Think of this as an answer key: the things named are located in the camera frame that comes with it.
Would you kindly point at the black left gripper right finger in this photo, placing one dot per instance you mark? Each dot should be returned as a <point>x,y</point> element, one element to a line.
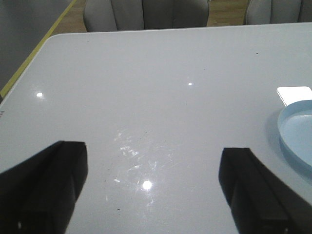
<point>260,202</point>

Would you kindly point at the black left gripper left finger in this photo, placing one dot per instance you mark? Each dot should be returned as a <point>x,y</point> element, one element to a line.
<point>38,195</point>

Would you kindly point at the light blue oval plate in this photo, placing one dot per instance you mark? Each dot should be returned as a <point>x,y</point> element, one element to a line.
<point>295,131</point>

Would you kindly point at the left beige leather chair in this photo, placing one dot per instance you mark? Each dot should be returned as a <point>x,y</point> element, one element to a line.
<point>125,15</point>

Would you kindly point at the beige leather chair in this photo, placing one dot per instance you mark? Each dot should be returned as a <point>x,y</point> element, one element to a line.
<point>278,11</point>
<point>125,15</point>

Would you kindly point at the right beige leather chair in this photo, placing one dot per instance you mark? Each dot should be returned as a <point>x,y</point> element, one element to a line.
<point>278,11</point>

